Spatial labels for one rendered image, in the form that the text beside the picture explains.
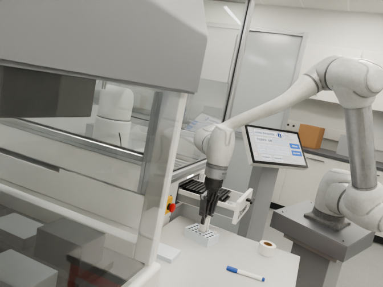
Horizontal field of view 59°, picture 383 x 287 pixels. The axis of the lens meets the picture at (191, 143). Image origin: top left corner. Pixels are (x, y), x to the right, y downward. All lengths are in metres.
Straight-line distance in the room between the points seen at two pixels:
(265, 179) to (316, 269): 0.94
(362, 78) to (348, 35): 3.96
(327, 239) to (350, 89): 0.70
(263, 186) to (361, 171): 1.17
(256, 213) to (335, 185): 1.03
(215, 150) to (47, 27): 0.99
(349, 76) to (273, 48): 2.00
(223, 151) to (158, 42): 0.77
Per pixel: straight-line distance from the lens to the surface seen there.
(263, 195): 2.64
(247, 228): 2.69
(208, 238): 1.42
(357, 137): 1.49
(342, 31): 5.32
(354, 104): 1.42
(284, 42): 3.32
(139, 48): 0.57
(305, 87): 1.47
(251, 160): 2.35
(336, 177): 1.76
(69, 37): 0.44
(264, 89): 3.29
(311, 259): 1.87
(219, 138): 1.31
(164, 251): 1.29
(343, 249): 1.68
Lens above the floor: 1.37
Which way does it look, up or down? 9 degrees down
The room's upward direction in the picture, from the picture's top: 11 degrees clockwise
